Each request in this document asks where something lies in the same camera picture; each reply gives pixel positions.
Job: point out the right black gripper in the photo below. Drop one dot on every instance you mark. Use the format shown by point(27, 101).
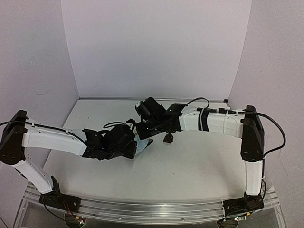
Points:
point(142, 134)

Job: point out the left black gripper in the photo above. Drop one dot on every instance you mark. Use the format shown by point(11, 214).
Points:
point(130, 154)

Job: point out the blue cleaning cloth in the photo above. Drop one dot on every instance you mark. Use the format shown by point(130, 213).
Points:
point(141, 144)

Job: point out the black glasses case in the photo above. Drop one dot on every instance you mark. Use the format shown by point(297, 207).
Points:
point(150, 142)

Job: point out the tortoiseshell sunglasses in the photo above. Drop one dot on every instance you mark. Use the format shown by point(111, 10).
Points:
point(168, 138)

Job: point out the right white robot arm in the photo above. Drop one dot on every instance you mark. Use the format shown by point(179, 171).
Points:
point(246, 125)

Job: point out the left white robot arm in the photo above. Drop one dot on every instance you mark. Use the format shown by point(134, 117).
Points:
point(20, 133)

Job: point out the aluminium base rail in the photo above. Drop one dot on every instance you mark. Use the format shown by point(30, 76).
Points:
point(157, 213)

